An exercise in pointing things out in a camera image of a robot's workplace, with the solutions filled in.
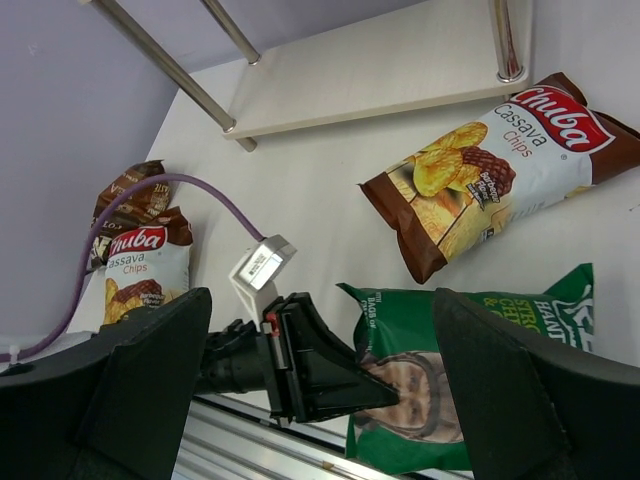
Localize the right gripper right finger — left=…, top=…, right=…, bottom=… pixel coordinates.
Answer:
left=434, top=288, right=639, bottom=479

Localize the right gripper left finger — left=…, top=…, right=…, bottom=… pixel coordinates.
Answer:
left=1, top=288, right=212, bottom=479

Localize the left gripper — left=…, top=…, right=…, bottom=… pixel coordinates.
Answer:
left=259, top=292, right=399, bottom=423

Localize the dark green portrait chips bag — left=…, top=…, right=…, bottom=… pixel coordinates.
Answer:
left=339, top=263, right=595, bottom=474

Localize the brown chuba bag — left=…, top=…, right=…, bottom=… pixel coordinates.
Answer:
left=360, top=72, right=639, bottom=284
left=103, top=207, right=193, bottom=325

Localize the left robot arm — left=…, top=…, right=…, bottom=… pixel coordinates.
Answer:
left=195, top=292, right=399, bottom=423

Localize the dark brown sea salt bag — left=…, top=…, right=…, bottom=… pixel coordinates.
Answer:
left=88, top=160, right=171, bottom=272

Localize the aluminium mounting rail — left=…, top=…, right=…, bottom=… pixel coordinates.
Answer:
left=174, top=395, right=389, bottom=479

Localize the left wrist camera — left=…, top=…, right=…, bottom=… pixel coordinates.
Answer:
left=229, top=235, right=297, bottom=323

